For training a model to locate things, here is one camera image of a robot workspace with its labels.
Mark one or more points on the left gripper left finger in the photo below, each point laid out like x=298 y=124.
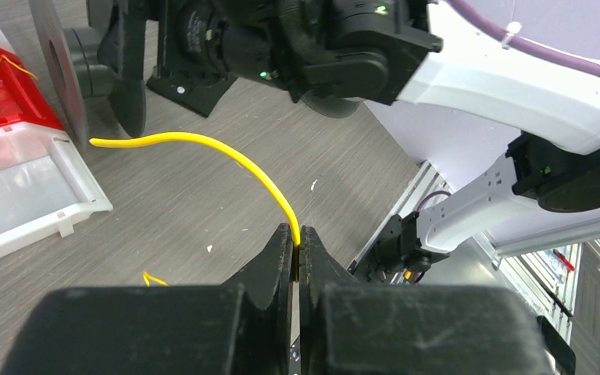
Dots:
x=263 y=335

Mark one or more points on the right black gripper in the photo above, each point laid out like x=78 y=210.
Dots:
x=201 y=42

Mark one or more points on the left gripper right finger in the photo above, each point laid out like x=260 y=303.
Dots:
x=316 y=270

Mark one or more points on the black cable spool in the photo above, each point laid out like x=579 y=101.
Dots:
x=336 y=108
x=86 y=62

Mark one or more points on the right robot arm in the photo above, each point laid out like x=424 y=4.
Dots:
x=440 y=53

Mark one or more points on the black cloth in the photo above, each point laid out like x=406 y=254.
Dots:
x=201 y=100

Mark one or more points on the red plastic bin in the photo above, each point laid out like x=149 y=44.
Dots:
x=20 y=99

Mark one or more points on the white plastic bin near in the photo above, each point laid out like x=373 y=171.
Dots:
x=46 y=188

